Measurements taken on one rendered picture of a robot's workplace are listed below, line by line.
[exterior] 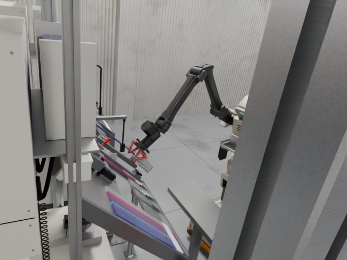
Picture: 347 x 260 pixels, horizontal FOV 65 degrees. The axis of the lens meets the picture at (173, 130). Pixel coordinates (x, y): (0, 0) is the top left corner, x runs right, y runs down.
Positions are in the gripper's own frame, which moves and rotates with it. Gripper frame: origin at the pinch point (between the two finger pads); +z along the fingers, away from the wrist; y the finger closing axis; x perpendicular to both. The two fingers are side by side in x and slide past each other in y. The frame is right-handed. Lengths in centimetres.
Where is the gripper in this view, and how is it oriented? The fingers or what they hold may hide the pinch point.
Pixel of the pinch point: (131, 156)
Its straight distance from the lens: 156.4
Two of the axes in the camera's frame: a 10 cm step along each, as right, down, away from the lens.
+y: 4.2, 4.1, -8.1
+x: 5.3, 6.1, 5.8
